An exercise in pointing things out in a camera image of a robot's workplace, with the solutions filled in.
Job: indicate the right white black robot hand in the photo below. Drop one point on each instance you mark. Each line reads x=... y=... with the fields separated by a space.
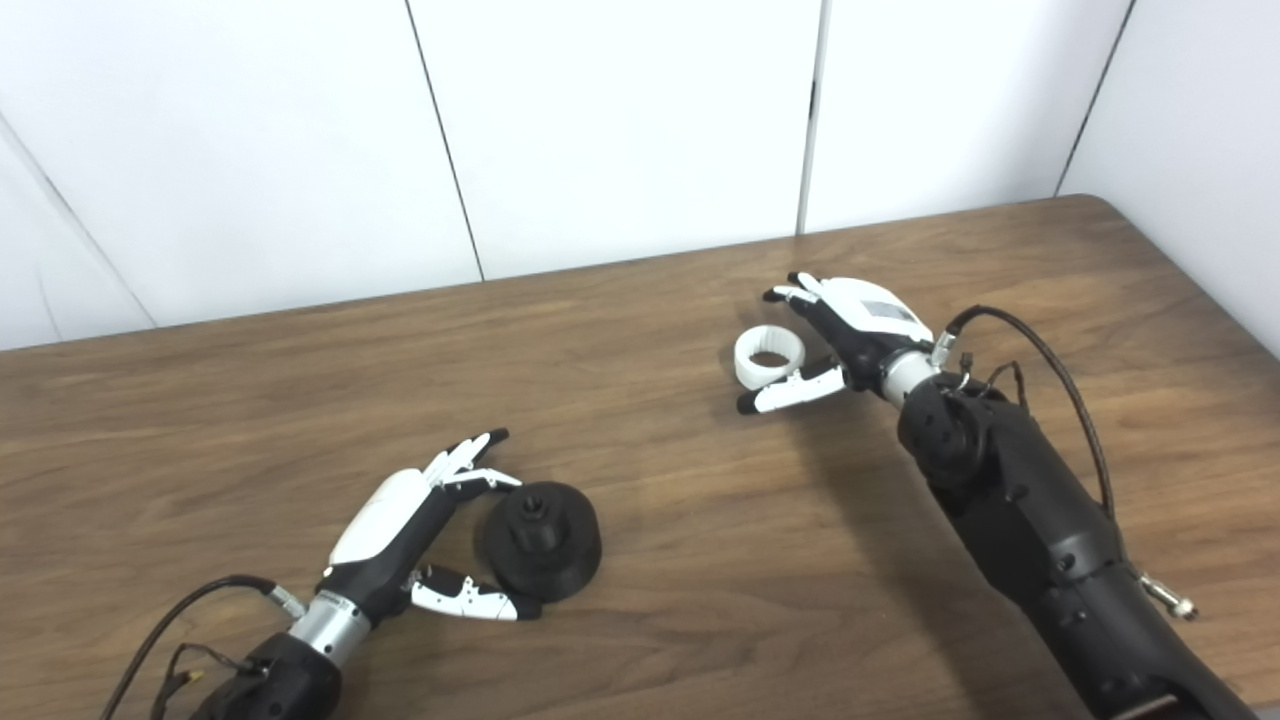
x=865 y=330

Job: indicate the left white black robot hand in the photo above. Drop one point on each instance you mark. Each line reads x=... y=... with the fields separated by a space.
x=385 y=515

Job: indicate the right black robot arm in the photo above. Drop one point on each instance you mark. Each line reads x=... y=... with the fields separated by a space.
x=1030 y=510

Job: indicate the round black plastic part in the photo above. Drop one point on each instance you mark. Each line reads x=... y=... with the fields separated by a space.
x=550 y=560

